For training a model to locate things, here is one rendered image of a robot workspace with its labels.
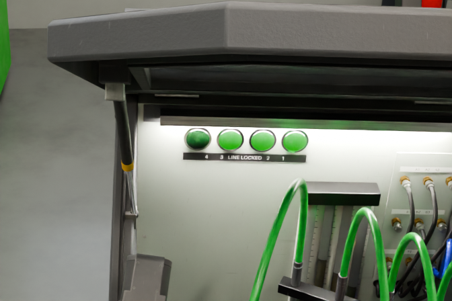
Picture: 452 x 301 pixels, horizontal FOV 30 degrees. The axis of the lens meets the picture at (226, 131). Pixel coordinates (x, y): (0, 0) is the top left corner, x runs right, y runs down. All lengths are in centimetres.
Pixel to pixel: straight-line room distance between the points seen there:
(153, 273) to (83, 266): 238
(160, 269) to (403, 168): 73
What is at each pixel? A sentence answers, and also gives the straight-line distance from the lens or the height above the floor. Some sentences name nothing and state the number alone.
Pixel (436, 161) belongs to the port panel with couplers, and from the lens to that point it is 165.
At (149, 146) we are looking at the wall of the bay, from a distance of 156.
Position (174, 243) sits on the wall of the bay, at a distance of 169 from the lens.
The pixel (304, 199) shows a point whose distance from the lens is 150.
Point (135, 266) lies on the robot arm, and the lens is 103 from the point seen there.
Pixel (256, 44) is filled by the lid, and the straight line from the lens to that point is 59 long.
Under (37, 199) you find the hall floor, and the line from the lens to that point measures 379.
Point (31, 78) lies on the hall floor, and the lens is 478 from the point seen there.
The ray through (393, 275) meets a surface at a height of 120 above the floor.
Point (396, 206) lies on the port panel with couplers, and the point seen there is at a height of 124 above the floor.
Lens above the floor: 218
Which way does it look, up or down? 31 degrees down
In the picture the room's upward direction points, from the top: 4 degrees clockwise
